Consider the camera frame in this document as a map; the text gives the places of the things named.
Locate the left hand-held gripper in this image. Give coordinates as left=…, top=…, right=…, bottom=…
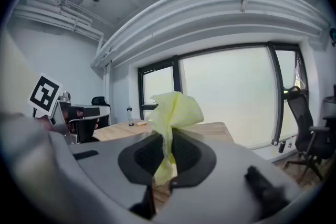
left=27, top=73, right=101, bottom=145

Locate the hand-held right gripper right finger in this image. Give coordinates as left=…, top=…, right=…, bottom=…
left=154, top=129, right=303, bottom=224

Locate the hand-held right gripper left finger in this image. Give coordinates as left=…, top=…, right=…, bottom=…
left=68, top=131, right=165, bottom=220

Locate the yellow cloth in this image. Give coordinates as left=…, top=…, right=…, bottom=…
left=146, top=91, right=205, bottom=186

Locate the person's left forearm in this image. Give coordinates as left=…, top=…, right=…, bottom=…
left=33, top=114, right=56, bottom=132

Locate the black headrest office chair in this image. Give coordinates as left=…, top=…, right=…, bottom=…
left=91, top=96, right=111, bottom=130

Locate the black framed window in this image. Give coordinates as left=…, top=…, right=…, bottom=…
left=138, top=41, right=309, bottom=150

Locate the black mesh office chair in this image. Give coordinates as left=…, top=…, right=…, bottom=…
left=283, top=86, right=336, bottom=182

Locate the thin white pipe bundle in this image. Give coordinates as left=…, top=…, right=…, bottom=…
left=13, top=0, right=108, bottom=44

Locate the thick white pipe bundle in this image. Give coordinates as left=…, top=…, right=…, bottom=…
left=90, top=0, right=330, bottom=69

